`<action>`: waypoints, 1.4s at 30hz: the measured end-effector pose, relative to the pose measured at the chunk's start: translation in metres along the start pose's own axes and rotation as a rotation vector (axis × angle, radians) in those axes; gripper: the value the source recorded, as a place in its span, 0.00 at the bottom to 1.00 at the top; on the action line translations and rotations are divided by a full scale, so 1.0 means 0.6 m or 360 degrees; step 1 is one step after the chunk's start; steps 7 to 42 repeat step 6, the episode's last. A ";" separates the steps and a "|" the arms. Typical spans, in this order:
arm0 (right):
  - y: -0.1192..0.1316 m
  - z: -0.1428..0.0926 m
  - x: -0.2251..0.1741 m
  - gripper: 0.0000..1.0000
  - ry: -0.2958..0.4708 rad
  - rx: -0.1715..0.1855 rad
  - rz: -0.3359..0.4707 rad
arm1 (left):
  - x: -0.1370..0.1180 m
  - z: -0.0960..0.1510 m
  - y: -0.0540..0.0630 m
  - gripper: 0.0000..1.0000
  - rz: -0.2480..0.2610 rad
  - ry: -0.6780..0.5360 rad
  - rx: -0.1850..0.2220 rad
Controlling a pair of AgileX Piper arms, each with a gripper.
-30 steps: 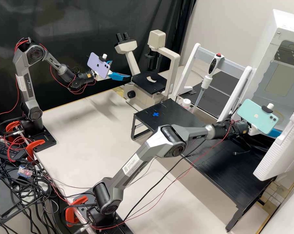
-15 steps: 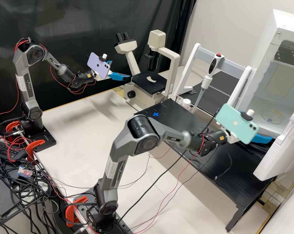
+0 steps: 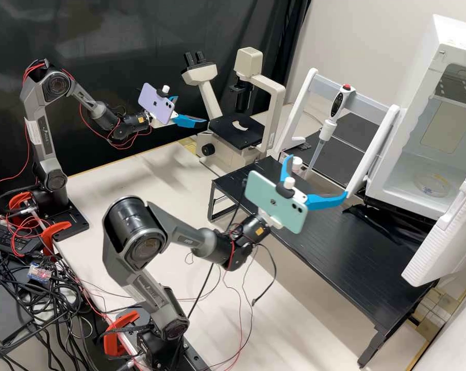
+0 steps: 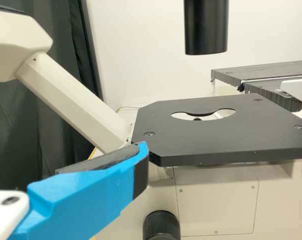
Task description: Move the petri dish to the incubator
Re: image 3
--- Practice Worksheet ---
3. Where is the flat black box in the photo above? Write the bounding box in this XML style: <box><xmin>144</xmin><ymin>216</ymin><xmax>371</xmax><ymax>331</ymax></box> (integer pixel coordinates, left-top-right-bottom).
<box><xmin>0</xmin><ymin>285</ymin><xmax>35</xmax><ymax>345</ymax></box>

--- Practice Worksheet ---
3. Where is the small circuit board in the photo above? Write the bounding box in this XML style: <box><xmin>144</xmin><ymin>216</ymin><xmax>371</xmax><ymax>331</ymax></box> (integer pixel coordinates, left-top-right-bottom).
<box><xmin>27</xmin><ymin>262</ymin><xmax>53</xmax><ymax>281</ymax></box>

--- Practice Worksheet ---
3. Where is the pipette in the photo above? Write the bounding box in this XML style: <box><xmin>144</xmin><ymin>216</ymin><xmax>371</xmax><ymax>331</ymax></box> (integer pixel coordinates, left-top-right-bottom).
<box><xmin>305</xmin><ymin>82</ymin><xmax>357</xmax><ymax>179</ymax></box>

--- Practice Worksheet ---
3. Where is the white pipette stand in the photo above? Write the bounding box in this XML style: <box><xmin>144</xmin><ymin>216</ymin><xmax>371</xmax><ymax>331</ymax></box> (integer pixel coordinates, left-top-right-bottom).
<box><xmin>274</xmin><ymin>68</ymin><xmax>401</xmax><ymax>201</ymax></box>

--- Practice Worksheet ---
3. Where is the wrist camera phone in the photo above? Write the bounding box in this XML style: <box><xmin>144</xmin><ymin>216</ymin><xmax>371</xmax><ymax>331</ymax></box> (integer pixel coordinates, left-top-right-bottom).
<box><xmin>137</xmin><ymin>82</ymin><xmax>179</xmax><ymax>126</ymax></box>
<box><xmin>243</xmin><ymin>170</ymin><xmax>309</xmax><ymax>235</ymax></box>

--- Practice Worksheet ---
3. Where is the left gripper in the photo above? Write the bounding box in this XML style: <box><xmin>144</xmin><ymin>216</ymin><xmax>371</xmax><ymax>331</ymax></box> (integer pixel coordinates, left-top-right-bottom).
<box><xmin>167</xmin><ymin>95</ymin><xmax>208</xmax><ymax>129</ymax></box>

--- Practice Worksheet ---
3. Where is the left wrist camera phone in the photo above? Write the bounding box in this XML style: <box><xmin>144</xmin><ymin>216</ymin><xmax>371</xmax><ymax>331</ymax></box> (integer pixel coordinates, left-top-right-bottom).
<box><xmin>137</xmin><ymin>82</ymin><xmax>179</xmax><ymax>126</ymax></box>

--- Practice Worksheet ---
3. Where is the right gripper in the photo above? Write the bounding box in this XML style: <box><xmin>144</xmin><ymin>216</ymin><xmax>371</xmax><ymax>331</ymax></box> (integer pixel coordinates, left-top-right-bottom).
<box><xmin>279</xmin><ymin>154</ymin><xmax>350</xmax><ymax>212</ymax></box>

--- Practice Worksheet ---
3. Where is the black power adapter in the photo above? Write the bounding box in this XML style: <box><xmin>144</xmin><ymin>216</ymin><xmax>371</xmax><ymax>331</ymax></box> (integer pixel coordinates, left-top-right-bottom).
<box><xmin>0</xmin><ymin>223</ymin><xmax>44</xmax><ymax>256</ymax></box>

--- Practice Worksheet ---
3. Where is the petri dish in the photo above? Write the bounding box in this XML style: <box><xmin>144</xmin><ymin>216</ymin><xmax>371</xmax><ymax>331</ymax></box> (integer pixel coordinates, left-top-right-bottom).
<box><xmin>413</xmin><ymin>173</ymin><xmax>453</xmax><ymax>199</ymax></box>

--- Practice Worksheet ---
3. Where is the incubator door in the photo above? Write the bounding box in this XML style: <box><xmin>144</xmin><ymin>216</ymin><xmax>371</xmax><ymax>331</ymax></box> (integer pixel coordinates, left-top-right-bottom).
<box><xmin>401</xmin><ymin>156</ymin><xmax>466</xmax><ymax>288</ymax></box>

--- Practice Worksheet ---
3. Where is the cream microscope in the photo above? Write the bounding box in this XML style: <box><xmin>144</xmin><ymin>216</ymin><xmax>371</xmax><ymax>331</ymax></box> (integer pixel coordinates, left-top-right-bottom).
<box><xmin>180</xmin><ymin>47</ymin><xmax>287</xmax><ymax>174</ymax></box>

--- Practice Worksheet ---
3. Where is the right wrist camera phone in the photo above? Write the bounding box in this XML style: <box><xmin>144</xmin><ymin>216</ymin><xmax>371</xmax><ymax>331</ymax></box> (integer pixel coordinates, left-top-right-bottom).
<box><xmin>243</xmin><ymin>170</ymin><xmax>309</xmax><ymax>235</ymax></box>

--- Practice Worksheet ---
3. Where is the white incubator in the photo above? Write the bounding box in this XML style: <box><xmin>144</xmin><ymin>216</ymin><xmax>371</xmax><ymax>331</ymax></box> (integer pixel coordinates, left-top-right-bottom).
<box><xmin>366</xmin><ymin>13</ymin><xmax>466</xmax><ymax>223</ymax></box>

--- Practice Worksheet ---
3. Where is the black platform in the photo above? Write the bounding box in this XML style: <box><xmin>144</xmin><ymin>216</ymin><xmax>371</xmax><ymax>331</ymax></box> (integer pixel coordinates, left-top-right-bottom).
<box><xmin>331</xmin><ymin>111</ymin><xmax>390</xmax><ymax>142</ymax></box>
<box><xmin>207</xmin><ymin>156</ymin><xmax>439</xmax><ymax>368</ymax></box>
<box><xmin>291</xmin><ymin>133</ymin><xmax>375</xmax><ymax>188</ymax></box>

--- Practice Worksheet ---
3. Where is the red clamp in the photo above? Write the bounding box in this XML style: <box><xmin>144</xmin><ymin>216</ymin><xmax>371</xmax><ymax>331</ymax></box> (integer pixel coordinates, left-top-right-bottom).
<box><xmin>8</xmin><ymin>193</ymin><xmax>37</xmax><ymax>217</ymax></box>
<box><xmin>103</xmin><ymin>309</ymin><xmax>141</xmax><ymax>356</ymax></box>
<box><xmin>42</xmin><ymin>221</ymin><xmax>73</xmax><ymax>257</ymax></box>

